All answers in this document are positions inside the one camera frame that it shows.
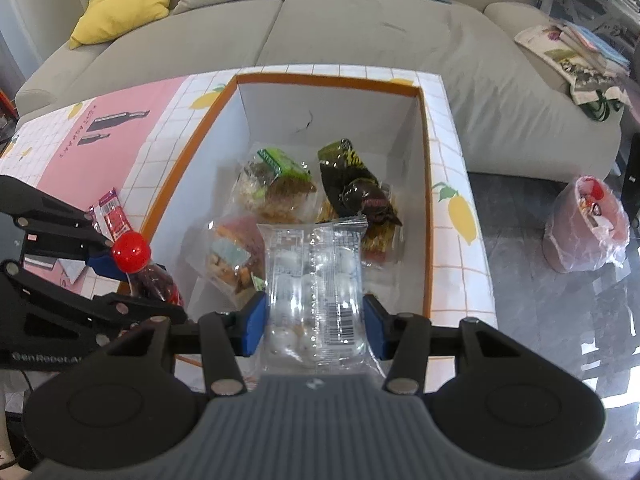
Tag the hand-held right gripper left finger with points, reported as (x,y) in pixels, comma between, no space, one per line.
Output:
(254,324)

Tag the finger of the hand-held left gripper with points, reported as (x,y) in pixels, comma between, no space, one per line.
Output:
(102,264)
(107,305)

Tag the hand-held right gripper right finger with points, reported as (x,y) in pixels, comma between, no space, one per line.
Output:
(375,326)

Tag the small red-capped bottle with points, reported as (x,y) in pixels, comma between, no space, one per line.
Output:
(131,252)

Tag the clear packet of mixed snacks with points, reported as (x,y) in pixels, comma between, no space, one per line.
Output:
(230,260)

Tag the clear packet of white candies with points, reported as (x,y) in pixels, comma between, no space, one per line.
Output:
(312,285)

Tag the dark snack packet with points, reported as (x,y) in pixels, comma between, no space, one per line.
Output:
(350,185)

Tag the green label snack packet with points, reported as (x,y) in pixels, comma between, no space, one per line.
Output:
(285,162)

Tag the red snack packet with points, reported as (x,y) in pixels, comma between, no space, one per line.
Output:
(115,217)

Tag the bin with pink bag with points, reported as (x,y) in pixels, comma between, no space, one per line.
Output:
(575,240)

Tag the yellow pillow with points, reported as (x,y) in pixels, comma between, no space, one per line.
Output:
(125,0)

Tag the beige sofa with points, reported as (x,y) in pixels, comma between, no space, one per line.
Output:
(350,35)

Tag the stack of books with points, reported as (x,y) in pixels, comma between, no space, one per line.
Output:
(595,47)

